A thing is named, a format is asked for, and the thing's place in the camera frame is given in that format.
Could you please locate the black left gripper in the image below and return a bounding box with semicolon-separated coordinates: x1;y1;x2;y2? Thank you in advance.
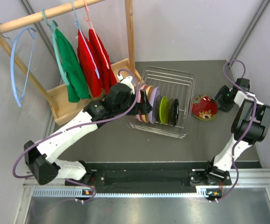
114;90;152;116

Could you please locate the yellow plastic plate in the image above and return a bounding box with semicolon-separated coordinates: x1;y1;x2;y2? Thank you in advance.
142;85;154;123

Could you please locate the purple plastic plate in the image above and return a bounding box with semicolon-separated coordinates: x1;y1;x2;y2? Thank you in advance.
148;87;161;124

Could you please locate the pink plastic plate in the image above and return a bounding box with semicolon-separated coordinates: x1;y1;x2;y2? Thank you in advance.
136;84;148;122

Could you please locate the red floral plate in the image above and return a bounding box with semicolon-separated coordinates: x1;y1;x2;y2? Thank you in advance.
192;95;218;121

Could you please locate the dark plate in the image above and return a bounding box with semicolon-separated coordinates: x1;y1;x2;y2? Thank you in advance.
167;98;174;125

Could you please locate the black plate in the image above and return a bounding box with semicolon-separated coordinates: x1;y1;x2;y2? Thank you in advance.
171;98;179;126

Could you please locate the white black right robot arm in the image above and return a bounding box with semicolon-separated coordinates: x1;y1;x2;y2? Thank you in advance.
203;78;270;185

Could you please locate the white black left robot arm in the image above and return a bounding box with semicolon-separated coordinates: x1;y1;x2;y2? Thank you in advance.
24;83;152;185

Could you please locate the wooden clothes rack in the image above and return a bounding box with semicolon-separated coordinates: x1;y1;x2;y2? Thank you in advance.
0;0;141;126

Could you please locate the red shirt right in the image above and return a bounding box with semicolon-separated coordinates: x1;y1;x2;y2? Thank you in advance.
89;29;117;93

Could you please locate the red shirt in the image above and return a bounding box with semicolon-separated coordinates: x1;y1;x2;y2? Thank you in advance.
77;30;102;98
89;29;117;93

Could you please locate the green shirt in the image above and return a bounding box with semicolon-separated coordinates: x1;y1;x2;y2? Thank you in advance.
55;29;91;103

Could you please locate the red shirt left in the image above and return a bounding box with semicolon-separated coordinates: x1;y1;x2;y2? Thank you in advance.
77;30;102;98

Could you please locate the pink hanger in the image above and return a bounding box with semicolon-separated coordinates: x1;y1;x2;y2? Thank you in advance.
83;0;110;70

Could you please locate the teal hanger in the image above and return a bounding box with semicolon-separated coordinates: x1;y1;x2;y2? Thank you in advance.
41;9;70;86

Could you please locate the light blue empty hanger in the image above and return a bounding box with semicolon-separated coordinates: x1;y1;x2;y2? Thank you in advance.
10;27;37;107

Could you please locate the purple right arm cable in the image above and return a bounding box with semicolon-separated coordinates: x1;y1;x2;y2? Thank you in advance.
207;60;257;203

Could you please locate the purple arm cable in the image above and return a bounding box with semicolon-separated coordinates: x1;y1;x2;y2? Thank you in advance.
12;69;140;203
207;60;257;203

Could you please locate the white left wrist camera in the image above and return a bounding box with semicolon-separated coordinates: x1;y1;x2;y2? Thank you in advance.
117;74;135;95

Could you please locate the metal wire dish rack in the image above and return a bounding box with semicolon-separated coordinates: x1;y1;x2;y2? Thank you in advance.
129;66;195;139

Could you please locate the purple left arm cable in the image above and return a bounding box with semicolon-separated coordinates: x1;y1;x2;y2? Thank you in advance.
12;69;140;203

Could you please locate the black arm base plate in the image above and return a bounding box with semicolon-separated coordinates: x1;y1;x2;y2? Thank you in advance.
64;169;231;187

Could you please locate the grey slotted cable duct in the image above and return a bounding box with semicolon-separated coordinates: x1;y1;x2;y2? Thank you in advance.
32;188;223;198

